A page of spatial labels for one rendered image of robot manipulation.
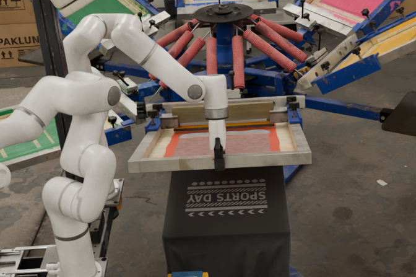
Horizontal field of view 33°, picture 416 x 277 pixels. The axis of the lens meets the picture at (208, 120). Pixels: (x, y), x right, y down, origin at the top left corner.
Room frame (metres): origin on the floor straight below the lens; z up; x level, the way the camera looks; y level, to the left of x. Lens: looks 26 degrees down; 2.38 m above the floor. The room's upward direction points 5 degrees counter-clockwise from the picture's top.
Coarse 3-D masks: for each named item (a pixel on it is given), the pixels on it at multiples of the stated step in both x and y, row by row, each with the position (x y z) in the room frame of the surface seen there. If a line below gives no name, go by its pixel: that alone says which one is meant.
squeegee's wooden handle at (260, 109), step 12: (180, 108) 2.53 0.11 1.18; (192, 108) 2.53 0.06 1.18; (228, 108) 2.52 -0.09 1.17; (240, 108) 2.51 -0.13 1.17; (252, 108) 2.51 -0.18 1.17; (264, 108) 2.51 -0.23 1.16; (180, 120) 2.52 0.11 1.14; (192, 120) 2.52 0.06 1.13; (204, 120) 2.51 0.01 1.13; (228, 120) 2.51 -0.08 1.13
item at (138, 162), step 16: (160, 128) 2.50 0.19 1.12; (288, 128) 2.45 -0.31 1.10; (144, 144) 2.19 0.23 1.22; (304, 144) 2.02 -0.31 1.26; (128, 160) 1.96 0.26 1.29; (144, 160) 1.95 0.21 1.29; (160, 160) 1.94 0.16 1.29; (176, 160) 1.94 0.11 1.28; (192, 160) 1.94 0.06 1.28; (208, 160) 1.93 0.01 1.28; (240, 160) 1.92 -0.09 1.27; (256, 160) 1.92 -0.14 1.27; (272, 160) 1.91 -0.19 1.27; (288, 160) 1.91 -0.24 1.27; (304, 160) 1.91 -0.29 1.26
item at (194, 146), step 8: (176, 136) 2.44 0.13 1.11; (168, 144) 2.31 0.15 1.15; (176, 144) 2.30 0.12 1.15; (184, 144) 2.29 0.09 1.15; (192, 144) 2.28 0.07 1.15; (200, 144) 2.27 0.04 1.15; (208, 144) 2.26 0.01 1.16; (168, 152) 2.18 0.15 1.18; (176, 152) 2.17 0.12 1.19; (184, 152) 2.16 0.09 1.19; (192, 152) 2.15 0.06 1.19; (200, 152) 2.14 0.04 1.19; (208, 152) 2.14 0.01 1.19
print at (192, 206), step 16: (192, 192) 2.27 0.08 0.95; (208, 192) 2.26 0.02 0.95; (224, 192) 2.26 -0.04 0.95; (240, 192) 2.25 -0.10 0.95; (256, 192) 2.24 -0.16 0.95; (192, 208) 2.16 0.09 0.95; (208, 208) 2.16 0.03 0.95; (224, 208) 2.15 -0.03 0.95; (240, 208) 2.14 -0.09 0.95; (256, 208) 2.13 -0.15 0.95
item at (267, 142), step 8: (232, 128) 2.53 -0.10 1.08; (240, 128) 2.52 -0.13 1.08; (248, 128) 2.51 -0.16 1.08; (256, 128) 2.49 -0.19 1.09; (264, 128) 2.48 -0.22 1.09; (272, 128) 2.47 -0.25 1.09; (232, 136) 2.37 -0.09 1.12; (240, 136) 2.36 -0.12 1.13; (248, 136) 2.35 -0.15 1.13; (256, 136) 2.34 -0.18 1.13; (264, 136) 2.33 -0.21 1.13; (272, 136) 2.33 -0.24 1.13; (232, 144) 2.24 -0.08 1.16; (240, 144) 2.23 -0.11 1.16; (248, 144) 2.22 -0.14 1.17; (256, 144) 2.21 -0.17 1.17; (264, 144) 2.20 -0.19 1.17; (272, 144) 2.19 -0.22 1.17; (232, 152) 2.11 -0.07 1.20; (240, 152) 2.10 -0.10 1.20; (248, 152) 2.10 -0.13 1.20
